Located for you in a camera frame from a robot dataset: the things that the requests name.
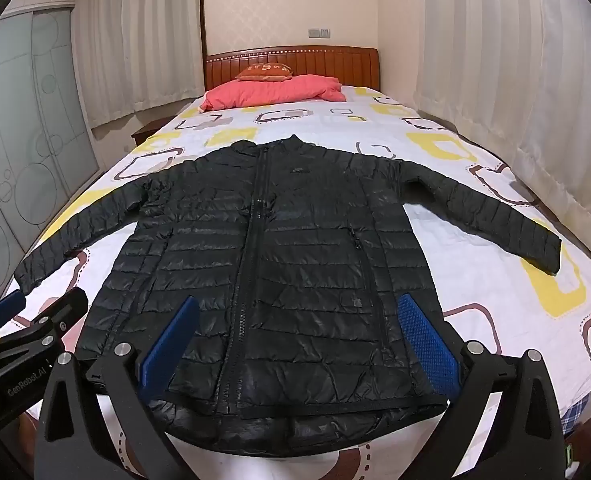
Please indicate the blue plaid cloth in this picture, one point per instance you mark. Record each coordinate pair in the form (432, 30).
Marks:
(575, 412)

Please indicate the pink folded quilt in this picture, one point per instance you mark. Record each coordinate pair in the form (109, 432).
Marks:
(275, 91)

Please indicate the wooden nightstand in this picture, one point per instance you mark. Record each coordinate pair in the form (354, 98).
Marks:
(148, 132)

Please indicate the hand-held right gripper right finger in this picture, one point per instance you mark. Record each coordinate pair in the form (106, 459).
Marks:
(425, 345)

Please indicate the frosted glass wardrobe doors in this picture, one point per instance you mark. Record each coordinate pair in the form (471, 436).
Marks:
(25, 135)

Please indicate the orange cushion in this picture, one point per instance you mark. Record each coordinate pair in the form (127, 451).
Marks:
(265, 72)

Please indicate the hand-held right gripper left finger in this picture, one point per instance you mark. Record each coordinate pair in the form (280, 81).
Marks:
(170, 346)

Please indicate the bed with patterned sheet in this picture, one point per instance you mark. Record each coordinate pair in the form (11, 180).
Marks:
(475, 200)

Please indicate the cream curtain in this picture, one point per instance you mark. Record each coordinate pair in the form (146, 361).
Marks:
(515, 60)
(135, 35)

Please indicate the black puffer jacket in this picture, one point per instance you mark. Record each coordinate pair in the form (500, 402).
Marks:
(295, 260)

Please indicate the wooden headboard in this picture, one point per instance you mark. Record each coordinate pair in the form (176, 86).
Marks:
(325, 62)

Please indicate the wall switch panel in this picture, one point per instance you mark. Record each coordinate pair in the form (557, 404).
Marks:
(319, 33)

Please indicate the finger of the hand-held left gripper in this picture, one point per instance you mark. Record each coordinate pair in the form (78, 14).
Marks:
(62, 310)
(5, 307)

